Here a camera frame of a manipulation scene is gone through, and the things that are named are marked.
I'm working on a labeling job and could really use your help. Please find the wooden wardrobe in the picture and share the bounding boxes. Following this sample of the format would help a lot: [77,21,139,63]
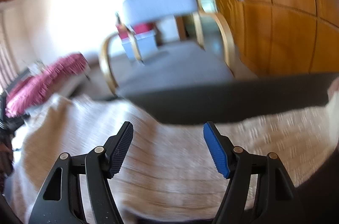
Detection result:
[216,0,338,77]

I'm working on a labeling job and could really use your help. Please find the bed with red quilt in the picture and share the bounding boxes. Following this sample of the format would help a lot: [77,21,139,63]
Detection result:
[5,53,90,117]

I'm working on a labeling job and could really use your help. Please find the black leather bench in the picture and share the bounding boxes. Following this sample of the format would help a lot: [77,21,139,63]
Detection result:
[103,73,338,125]

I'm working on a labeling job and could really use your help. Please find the grey wooden armchair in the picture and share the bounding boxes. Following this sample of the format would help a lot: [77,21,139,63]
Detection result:
[99,0,257,97]

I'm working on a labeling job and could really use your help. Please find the white knitted sweater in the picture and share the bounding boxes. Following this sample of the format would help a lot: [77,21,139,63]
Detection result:
[10,94,338,223]

